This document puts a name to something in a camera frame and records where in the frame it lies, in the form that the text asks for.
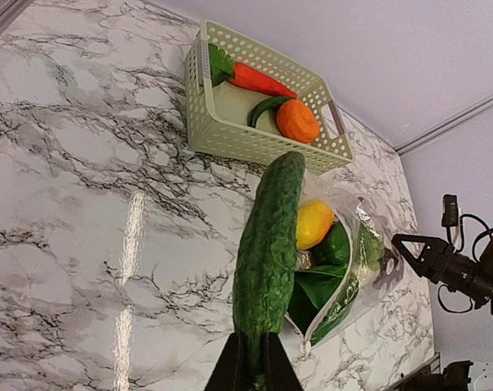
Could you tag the fake red carrot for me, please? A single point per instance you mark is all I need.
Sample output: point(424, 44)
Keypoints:
point(224, 68)

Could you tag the left aluminium frame post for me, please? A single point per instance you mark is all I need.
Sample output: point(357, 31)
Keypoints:
point(10, 9)

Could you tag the right aluminium frame post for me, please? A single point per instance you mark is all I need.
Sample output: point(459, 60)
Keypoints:
point(446, 126)

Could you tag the fake yellow lemon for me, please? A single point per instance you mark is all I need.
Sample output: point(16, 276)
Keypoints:
point(313, 223)

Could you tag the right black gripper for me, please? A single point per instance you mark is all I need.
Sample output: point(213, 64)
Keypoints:
point(472, 278)

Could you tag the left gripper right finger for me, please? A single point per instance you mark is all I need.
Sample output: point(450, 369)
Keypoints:
point(278, 370)

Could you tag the fake green cucumber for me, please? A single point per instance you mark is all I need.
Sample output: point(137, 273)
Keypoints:
point(266, 260)

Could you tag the fake purple grapes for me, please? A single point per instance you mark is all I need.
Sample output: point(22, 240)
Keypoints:
point(390, 271)

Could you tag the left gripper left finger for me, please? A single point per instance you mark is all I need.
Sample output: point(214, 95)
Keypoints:
point(230, 371)

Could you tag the fake green leafy vegetable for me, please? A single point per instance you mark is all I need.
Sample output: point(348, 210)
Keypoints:
point(323, 296)

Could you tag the aluminium frame post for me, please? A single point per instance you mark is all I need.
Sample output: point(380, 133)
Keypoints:
point(446, 126)
point(10, 9)

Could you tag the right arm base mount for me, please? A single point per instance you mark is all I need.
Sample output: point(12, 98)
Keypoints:
point(454, 377)

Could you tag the fake orange tangerine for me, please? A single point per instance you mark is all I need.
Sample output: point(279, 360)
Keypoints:
point(297, 122)

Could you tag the green perforated plastic basket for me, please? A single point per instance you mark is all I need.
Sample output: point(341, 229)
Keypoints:
point(217, 116)

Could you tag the clear dotted zip bag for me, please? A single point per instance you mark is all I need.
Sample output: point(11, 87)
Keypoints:
point(353, 210)

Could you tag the fake green bell pepper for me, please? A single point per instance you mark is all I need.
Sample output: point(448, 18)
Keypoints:
point(334, 248)

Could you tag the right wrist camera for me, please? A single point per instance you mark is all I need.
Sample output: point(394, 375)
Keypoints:
point(451, 211)

